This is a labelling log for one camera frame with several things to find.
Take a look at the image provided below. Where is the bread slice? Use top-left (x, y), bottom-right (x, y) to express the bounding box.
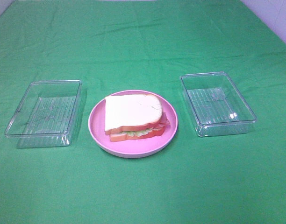
top-left (104, 94), bottom-right (163, 135)
top-left (109, 129), bottom-right (165, 142)

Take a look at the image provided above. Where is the green lettuce leaf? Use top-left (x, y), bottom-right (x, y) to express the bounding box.
top-left (110, 128), bottom-right (153, 137)

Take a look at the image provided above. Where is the pink round plate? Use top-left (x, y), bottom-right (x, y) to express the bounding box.
top-left (88, 90), bottom-right (178, 158)

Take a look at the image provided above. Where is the clear right bread tray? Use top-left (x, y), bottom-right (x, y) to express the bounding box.
top-left (180, 71), bottom-right (257, 137)

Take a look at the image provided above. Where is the clear left ingredient tray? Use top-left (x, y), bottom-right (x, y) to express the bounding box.
top-left (4, 80), bottom-right (82, 148)

